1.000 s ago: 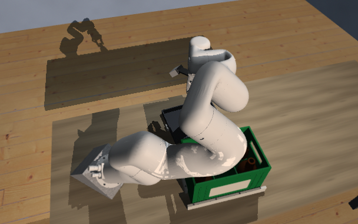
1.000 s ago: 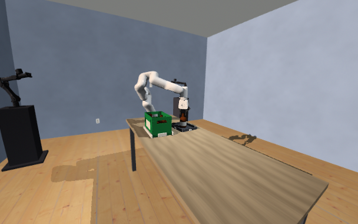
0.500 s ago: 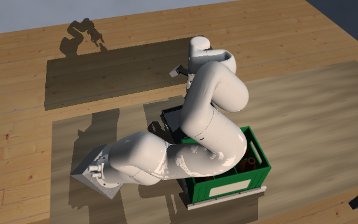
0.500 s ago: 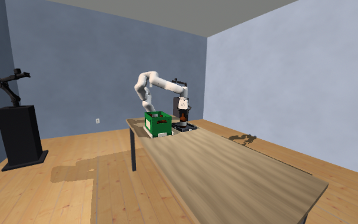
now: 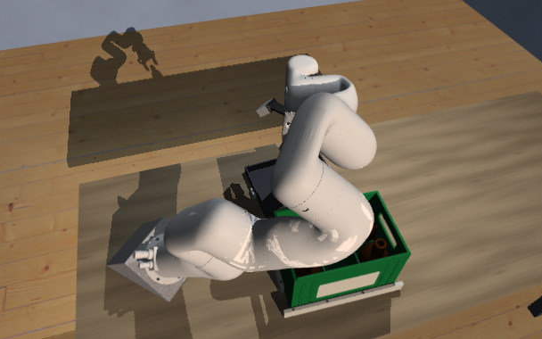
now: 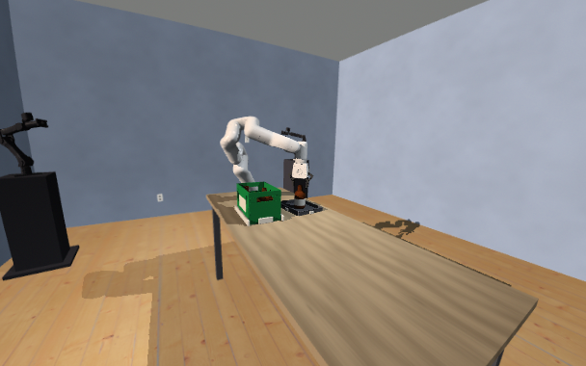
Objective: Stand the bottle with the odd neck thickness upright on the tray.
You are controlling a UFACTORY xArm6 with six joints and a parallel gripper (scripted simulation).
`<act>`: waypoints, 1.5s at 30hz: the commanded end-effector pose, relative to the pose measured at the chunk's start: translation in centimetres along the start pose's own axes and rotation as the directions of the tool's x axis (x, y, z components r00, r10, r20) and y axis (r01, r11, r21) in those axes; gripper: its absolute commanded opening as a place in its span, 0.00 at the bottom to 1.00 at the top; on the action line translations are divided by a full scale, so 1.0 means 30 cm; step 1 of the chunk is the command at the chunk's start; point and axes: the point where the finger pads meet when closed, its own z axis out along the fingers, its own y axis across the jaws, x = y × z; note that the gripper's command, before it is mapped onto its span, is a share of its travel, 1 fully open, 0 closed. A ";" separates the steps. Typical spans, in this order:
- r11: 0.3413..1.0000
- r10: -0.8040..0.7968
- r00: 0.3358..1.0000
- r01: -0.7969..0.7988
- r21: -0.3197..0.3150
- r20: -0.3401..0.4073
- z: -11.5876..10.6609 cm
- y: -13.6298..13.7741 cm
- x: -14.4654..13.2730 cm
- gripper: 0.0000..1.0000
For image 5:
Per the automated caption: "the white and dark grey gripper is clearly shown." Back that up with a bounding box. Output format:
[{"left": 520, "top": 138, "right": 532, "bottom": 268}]
[{"left": 279, "top": 108, "right": 294, "bottom": 151}]

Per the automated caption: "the green bottle crate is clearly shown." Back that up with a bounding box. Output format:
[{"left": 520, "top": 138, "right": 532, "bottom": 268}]
[{"left": 280, "top": 191, "right": 411, "bottom": 308}]

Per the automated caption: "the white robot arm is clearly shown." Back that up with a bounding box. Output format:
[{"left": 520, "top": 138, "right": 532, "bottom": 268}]
[{"left": 133, "top": 55, "right": 377, "bottom": 285}]

